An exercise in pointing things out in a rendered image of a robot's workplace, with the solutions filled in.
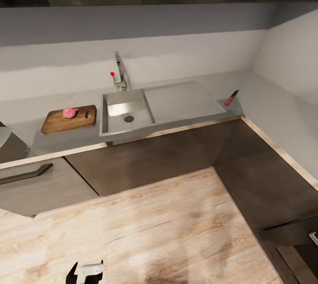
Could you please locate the vidalia onion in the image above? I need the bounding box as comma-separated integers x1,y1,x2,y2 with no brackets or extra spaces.
64,108,77,118

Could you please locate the parer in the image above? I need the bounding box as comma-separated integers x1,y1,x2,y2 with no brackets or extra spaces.
226,90,238,105

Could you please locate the cutting board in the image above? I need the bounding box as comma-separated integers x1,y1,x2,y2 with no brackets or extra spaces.
41,105,96,134

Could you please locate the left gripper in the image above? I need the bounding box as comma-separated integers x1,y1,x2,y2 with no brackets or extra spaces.
65,263,103,284

